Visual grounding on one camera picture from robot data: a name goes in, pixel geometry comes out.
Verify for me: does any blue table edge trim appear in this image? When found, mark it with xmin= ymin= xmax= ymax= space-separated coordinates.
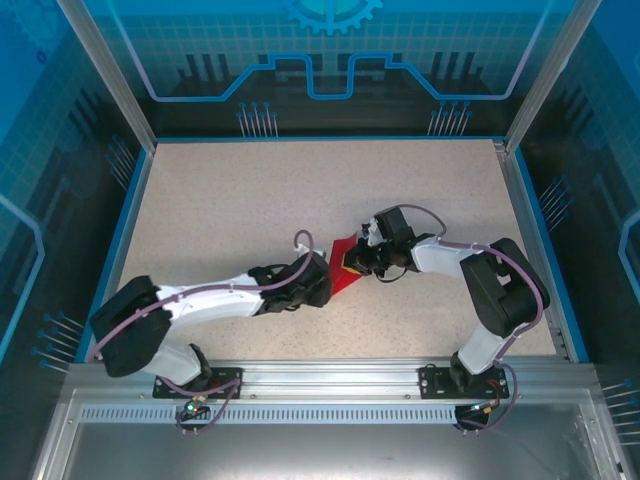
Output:
xmin=513 ymin=147 xmax=592 ymax=364
xmin=152 ymin=134 xmax=507 ymax=144
xmin=73 ymin=147 xmax=155 ymax=364

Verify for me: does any aluminium table edge rail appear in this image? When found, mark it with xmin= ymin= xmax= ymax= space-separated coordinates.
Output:
xmin=492 ymin=139 xmax=574 ymax=362

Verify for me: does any blue grid-print panel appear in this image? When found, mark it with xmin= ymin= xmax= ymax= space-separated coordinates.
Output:
xmin=0 ymin=0 xmax=151 ymax=480
xmin=519 ymin=0 xmax=640 ymax=480

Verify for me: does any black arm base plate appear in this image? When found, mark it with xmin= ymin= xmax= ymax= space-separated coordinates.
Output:
xmin=152 ymin=366 xmax=247 ymax=400
xmin=418 ymin=364 xmax=511 ymax=400

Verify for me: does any aluminium frame beam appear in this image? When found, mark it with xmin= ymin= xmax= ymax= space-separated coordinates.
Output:
xmin=64 ymin=357 xmax=604 ymax=401

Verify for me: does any blue gear-print panel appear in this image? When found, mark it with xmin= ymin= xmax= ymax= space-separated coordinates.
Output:
xmin=82 ymin=0 xmax=559 ymax=139

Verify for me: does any metal tray sheet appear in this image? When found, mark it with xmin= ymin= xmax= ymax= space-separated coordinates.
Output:
xmin=29 ymin=389 xmax=631 ymax=480

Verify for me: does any aluminium enclosure post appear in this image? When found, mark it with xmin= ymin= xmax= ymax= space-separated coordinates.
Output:
xmin=503 ymin=0 xmax=587 ymax=154
xmin=55 ymin=0 xmax=159 ymax=154

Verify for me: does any slotted aluminium strip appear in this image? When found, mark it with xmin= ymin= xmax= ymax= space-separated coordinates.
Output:
xmin=78 ymin=406 xmax=461 ymax=425

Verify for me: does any red cloth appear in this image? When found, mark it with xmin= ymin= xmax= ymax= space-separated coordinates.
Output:
xmin=327 ymin=230 xmax=362 ymax=302

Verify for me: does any small LED cable connector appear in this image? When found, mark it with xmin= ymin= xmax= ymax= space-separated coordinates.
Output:
xmin=184 ymin=392 xmax=209 ymax=417
xmin=467 ymin=398 xmax=502 ymax=417

